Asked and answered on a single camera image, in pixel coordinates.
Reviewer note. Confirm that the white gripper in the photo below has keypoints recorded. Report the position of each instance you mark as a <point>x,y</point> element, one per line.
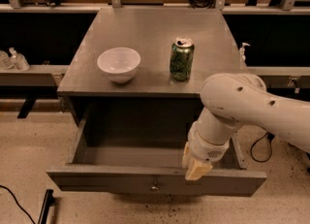
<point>206,149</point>

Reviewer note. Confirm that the grey top drawer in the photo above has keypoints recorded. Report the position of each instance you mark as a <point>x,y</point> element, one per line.
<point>120,150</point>

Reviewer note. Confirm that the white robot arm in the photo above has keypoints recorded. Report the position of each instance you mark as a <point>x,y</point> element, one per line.
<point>231,101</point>

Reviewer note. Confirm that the grey drawer cabinet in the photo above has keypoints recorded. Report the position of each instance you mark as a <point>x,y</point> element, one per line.
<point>150,31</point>

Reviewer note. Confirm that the green soda can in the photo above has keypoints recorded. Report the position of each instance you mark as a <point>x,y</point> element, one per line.
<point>181,58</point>

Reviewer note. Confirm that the clear pump bottle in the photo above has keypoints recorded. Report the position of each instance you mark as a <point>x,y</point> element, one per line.
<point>242,50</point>

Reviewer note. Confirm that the white ceramic bowl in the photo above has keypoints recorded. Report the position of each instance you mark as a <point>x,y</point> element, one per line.
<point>119,64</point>

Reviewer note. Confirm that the black metal floor bar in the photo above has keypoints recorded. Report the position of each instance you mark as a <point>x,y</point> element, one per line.
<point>48,202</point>

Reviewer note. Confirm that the clear plastic bottle left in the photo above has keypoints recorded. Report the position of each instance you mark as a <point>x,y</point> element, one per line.
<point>18,60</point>

